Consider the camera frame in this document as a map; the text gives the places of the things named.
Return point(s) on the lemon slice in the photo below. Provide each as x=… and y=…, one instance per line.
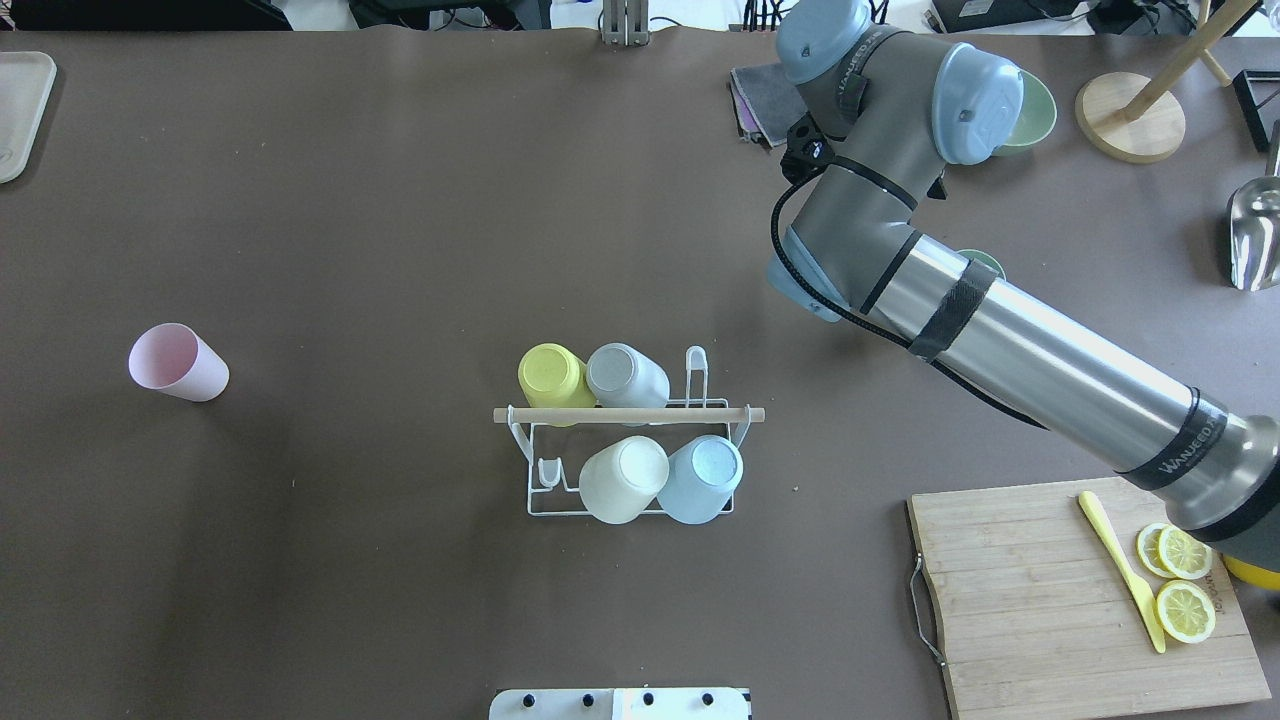
x=1185, y=611
x=1183, y=556

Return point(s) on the light blue cup on rack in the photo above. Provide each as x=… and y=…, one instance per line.
x=702, y=478

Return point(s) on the white wire cup rack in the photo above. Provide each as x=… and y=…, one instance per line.
x=549, y=491

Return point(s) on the yellow lemon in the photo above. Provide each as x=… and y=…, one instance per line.
x=1251, y=574

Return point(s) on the green bowl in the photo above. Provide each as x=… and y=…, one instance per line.
x=1036, y=120

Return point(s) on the grey cup on rack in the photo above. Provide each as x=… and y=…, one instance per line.
x=619, y=376

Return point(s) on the yellow cup on rack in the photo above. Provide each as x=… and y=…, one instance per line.
x=550, y=375

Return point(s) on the grey folded cloth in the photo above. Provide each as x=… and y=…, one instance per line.
x=766, y=103

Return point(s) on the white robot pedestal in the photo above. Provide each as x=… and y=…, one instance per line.
x=698, y=702

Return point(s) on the pink plastic cup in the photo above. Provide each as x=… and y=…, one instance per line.
x=170, y=358

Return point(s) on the yellow plastic knife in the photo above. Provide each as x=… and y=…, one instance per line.
x=1138, y=588

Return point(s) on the cream white cup on rack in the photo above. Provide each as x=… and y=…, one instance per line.
x=620, y=481

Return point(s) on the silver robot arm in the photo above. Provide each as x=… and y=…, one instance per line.
x=886, y=112

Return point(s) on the metal scoop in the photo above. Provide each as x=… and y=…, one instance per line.
x=1254, y=227

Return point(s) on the cream tray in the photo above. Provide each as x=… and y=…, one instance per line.
x=27, y=78

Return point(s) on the bamboo cutting board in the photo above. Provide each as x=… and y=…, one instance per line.
x=1034, y=621

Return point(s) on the green plastic cup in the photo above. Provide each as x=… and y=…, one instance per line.
x=985, y=259

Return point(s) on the wooden mug tree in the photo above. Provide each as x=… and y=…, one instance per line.
x=1137, y=119

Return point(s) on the aluminium frame post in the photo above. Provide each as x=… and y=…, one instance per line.
x=625, y=22

